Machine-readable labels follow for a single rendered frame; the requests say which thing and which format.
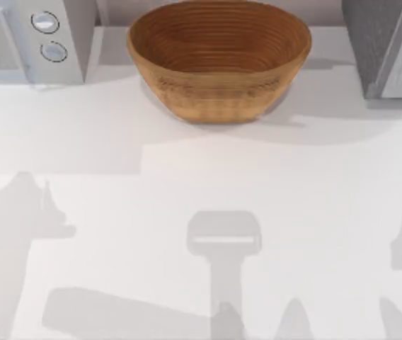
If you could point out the brown wooden basket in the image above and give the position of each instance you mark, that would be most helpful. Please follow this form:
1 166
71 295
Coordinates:
218 53

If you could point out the microwave knob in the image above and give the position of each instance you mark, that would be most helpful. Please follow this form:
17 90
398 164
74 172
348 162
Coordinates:
54 51
45 22

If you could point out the grey cabinet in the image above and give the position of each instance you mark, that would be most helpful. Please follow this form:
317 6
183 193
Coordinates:
374 42

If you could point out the pale microwave oven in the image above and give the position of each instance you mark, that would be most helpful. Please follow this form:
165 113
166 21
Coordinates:
24 39

